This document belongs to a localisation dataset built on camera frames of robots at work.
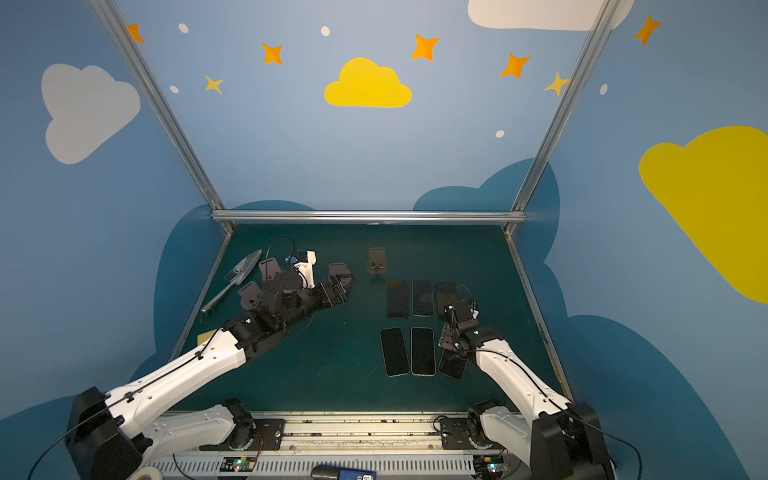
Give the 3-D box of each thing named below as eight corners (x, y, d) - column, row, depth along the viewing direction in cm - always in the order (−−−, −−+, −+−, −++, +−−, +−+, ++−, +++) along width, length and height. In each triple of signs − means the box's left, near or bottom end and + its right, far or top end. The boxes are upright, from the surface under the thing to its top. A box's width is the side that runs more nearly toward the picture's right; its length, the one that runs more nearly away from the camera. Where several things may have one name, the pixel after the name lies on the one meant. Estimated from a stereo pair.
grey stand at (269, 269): (265, 282, 104) (259, 270, 99) (264, 273, 107) (257, 261, 101) (282, 277, 106) (276, 265, 100) (280, 269, 108) (275, 256, 103)
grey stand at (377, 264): (369, 276, 111) (367, 257, 102) (369, 266, 114) (368, 247, 105) (387, 276, 111) (387, 257, 102) (387, 266, 114) (387, 247, 105)
